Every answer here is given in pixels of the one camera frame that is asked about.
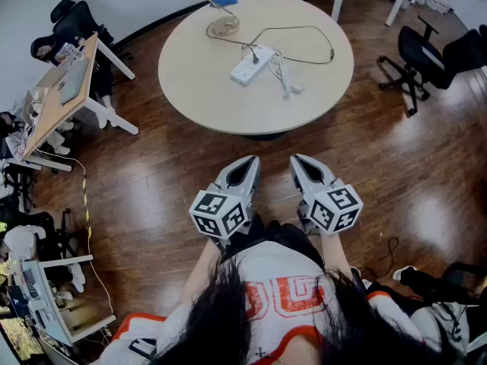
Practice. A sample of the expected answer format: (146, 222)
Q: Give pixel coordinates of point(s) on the white power strip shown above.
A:
(247, 70)

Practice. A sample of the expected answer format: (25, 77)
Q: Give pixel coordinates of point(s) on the blue cloth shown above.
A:
(224, 0)

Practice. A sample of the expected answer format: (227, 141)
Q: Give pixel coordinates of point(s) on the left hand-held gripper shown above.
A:
(213, 211)

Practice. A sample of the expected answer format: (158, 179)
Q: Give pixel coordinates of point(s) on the person's black trousers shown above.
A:
(289, 234)

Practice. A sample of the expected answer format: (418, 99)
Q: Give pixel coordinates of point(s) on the white storage box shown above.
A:
(437, 0)

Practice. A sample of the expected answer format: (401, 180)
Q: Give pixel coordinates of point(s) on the white open box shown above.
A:
(51, 76)

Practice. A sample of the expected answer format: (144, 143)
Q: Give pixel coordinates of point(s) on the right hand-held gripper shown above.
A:
(335, 211)

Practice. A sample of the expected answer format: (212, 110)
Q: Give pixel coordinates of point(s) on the grey laptop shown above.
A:
(74, 82)

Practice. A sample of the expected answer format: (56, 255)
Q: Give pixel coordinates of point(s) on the person's left forearm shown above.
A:
(201, 268)

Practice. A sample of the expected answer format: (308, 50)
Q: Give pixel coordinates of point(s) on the person's right forearm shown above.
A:
(335, 253)

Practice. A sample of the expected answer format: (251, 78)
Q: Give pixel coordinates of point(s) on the gold desk lamp white shade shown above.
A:
(224, 27)

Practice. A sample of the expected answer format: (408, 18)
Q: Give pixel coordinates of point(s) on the white and orange shirt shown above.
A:
(277, 264)

